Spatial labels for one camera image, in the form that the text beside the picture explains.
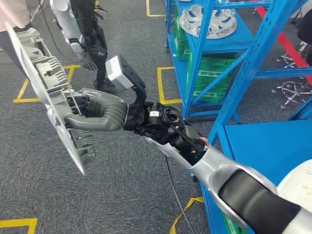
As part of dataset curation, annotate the silver plastic hubcap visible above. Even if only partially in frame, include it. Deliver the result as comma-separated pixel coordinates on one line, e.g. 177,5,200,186
179,4,237,40
5,21,96,176

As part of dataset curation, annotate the wrist camera with black bracket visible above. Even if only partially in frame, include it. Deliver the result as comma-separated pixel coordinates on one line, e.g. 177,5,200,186
105,55,147,111

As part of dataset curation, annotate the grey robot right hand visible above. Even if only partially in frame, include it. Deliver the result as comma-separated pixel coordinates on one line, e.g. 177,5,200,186
63,88,129,132

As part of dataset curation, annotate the person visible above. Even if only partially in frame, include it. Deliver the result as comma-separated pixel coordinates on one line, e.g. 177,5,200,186
0,0,45,77
298,8,312,67

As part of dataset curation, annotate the white plastic part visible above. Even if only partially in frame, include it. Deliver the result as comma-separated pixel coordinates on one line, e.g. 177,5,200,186
276,158,312,207

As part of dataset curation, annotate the black white humanoid robot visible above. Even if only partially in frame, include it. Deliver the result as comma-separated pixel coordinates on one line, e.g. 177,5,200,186
50,0,108,92

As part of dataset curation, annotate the red barrier belt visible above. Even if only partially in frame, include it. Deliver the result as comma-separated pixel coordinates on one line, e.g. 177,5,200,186
255,6,312,86

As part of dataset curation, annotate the black stool with chrome base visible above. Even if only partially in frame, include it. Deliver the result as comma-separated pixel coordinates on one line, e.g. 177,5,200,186
271,80,312,110

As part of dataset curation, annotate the blue metal shelf rack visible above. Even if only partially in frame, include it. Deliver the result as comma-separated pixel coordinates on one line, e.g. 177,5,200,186
165,0,273,118
199,0,312,234

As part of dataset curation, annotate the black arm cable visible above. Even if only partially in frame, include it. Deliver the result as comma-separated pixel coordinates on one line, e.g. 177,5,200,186
165,155,193,234

